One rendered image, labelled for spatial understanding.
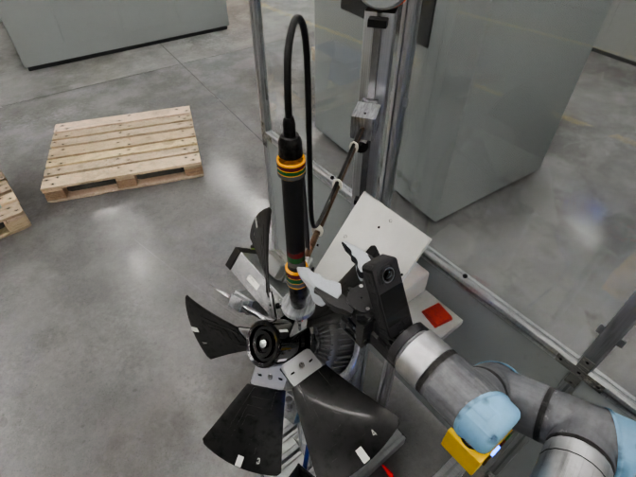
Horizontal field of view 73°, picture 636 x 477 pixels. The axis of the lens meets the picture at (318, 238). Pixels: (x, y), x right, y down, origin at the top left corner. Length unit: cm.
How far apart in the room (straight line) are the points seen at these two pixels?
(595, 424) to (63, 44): 618
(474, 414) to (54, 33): 607
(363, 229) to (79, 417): 186
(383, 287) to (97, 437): 212
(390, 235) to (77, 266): 248
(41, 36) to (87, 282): 374
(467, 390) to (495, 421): 4
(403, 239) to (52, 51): 557
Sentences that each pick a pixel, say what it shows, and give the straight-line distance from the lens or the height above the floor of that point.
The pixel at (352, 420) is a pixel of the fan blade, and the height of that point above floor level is 118.
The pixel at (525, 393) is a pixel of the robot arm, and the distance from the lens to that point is 67.
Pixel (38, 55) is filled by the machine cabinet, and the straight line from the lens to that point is 633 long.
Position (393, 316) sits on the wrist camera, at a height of 167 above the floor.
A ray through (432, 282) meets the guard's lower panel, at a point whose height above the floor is 88.
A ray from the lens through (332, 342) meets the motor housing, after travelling 119.
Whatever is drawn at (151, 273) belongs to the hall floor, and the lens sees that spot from 306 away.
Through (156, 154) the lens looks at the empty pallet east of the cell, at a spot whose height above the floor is 14.
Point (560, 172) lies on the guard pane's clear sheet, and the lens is 124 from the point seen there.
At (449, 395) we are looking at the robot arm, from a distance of 59.
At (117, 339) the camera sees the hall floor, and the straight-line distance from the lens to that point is 281.
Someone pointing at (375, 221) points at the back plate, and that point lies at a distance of 126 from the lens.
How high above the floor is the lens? 217
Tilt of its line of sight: 45 degrees down
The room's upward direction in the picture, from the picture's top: straight up
